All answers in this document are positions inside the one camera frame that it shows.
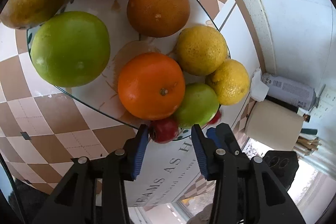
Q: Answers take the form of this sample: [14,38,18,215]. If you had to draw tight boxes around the orange tangerine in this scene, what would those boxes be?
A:
[118,52,186,121]

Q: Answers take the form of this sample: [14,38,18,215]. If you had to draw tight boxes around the brown round fruit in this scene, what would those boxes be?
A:
[127,0,191,38]

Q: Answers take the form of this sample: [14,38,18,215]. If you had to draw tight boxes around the white wall socket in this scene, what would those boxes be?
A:
[316,85,336,119]

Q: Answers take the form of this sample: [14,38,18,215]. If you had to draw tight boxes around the green round fruit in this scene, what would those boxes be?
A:
[31,11,111,87]
[173,83,219,128]

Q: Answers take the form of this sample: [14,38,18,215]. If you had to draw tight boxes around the person's legs in dark pants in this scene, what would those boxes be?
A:
[8,177,58,224]

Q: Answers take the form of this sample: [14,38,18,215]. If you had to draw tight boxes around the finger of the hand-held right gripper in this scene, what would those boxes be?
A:
[206,123,250,161]

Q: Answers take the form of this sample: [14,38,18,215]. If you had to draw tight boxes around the small red fruit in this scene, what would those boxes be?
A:
[207,110,222,125]
[149,117,179,144]

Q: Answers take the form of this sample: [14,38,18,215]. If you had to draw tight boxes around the white crumpled tissue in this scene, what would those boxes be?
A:
[249,69,269,102]

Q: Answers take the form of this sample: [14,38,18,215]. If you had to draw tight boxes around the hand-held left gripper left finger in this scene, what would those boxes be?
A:
[31,124,150,224]

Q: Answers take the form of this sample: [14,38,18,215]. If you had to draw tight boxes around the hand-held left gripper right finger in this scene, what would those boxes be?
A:
[191,125,306,224]

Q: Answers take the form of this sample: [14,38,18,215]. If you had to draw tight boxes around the brown checkered table mat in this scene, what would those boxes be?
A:
[0,0,265,211]

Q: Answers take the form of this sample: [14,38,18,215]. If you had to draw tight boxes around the white floral oval plate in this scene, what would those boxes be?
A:
[26,0,231,141]

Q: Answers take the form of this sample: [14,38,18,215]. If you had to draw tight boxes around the bundle of chopsticks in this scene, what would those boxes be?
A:
[295,135,322,156]

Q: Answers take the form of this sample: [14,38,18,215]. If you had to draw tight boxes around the cream utensil holder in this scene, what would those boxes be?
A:
[245,99,305,151]

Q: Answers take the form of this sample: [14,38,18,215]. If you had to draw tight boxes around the grey spray can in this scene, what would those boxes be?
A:
[261,72,317,110]

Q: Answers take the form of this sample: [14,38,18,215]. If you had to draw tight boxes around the yellow citrus fruit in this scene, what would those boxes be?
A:
[176,25,228,76]
[205,59,250,106]

